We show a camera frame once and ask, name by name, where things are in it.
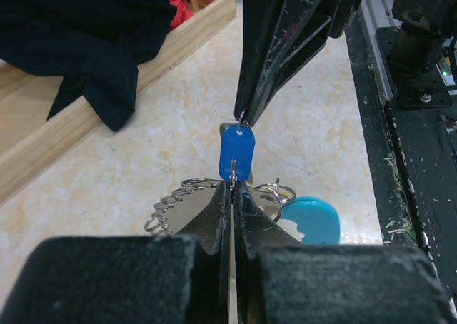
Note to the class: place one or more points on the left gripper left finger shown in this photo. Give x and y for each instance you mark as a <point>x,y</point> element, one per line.
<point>180,278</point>

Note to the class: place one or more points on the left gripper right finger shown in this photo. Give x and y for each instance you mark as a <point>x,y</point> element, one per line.
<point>338,284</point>

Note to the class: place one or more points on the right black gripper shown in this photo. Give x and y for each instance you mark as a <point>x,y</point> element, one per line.
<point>279,38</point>

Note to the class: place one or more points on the blue key tag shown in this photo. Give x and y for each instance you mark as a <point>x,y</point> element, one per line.
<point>237,144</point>

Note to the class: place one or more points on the yellow key tag with key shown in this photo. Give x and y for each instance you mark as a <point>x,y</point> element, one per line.
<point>282,197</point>

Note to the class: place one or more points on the red cloth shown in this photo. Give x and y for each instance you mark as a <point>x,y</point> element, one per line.
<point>182,14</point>

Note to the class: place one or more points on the dark navy garment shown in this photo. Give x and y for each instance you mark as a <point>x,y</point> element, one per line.
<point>96,46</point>

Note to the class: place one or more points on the wooden clothes rack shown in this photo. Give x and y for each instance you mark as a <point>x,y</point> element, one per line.
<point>31,138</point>

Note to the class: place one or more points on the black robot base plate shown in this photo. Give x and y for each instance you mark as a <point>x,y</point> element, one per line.
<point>412,160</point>

